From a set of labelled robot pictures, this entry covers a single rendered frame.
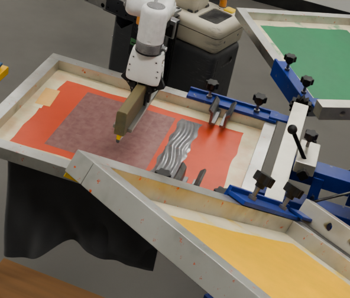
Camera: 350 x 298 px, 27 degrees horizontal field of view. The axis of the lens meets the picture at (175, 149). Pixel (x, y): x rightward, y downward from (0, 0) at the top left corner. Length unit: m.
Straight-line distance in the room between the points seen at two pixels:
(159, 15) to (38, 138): 0.50
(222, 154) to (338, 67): 0.88
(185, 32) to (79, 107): 1.00
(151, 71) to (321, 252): 0.74
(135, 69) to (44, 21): 3.02
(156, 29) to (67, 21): 3.13
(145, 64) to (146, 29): 0.11
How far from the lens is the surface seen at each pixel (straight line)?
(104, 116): 2.30
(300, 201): 2.20
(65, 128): 2.23
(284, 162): 2.11
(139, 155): 2.15
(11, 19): 5.07
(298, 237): 1.70
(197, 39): 3.19
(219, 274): 0.93
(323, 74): 2.87
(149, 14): 2.01
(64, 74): 2.50
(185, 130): 2.29
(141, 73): 2.10
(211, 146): 2.26
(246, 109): 2.40
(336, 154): 4.29
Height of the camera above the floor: 2.17
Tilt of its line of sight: 33 degrees down
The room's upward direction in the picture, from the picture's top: 12 degrees clockwise
